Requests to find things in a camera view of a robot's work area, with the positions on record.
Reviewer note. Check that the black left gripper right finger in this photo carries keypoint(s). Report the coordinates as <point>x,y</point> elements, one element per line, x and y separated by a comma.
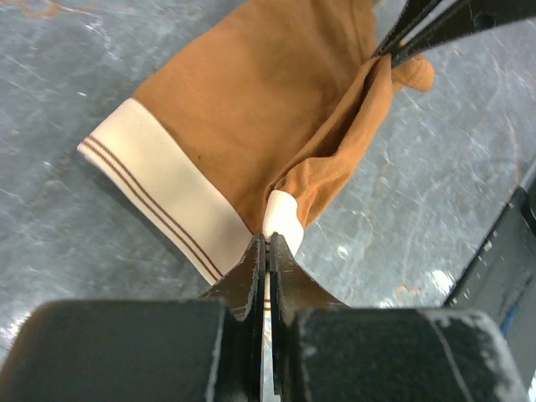
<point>291,290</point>

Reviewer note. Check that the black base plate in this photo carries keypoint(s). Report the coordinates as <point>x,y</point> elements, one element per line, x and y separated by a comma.
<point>500,279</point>

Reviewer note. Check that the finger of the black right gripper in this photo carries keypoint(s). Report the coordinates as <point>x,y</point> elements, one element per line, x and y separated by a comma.
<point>465,18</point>
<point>413,13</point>

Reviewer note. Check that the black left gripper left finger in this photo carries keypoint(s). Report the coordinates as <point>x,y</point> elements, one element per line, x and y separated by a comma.
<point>236,371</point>

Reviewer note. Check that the brown underwear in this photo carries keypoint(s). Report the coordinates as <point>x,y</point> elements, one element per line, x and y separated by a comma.
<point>254,127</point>

